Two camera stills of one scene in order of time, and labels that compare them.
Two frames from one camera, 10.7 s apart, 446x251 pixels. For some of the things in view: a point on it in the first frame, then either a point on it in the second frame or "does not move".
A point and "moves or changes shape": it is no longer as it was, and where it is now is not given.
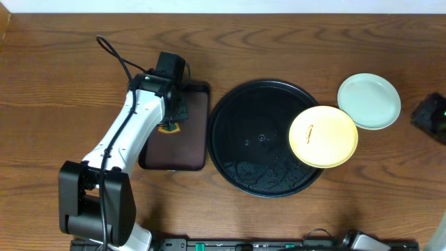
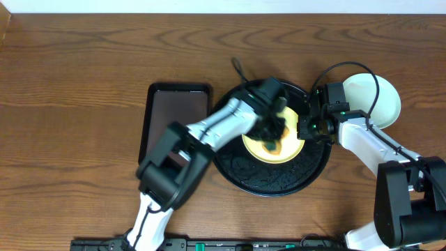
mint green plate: x=373 y=101 does not move
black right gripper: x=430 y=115 -> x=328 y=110
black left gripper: x=180 y=109 -> x=270 y=129
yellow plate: x=323 y=137 moves or changes shape
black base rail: x=239 y=245 does not move
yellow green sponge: x=168 y=127 moves or changes shape
